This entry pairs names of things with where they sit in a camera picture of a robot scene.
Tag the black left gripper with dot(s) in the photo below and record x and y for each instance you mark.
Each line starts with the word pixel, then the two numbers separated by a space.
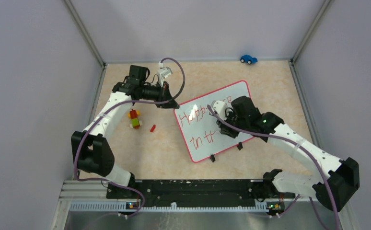
pixel 165 94

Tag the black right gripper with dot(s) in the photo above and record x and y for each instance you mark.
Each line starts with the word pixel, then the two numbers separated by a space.
pixel 226 129

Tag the red framed whiteboard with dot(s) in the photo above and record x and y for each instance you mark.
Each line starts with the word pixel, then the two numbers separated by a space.
pixel 200 132

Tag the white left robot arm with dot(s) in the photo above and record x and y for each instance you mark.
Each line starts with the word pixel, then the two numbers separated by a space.
pixel 90 147

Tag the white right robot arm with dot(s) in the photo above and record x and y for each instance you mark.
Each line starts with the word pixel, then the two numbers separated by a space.
pixel 333 182

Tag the colourful toy block figure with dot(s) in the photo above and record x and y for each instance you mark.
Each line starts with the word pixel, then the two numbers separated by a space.
pixel 135 122

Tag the blue toy car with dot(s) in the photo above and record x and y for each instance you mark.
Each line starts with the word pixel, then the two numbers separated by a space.
pixel 248 59

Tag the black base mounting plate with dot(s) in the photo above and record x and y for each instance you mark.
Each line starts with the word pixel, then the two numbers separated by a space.
pixel 199 193

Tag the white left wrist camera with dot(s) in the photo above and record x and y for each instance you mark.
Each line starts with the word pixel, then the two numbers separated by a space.
pixel 163 72

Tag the white slotted cable duct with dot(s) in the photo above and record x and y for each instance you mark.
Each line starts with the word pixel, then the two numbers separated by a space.
pixel 120 206

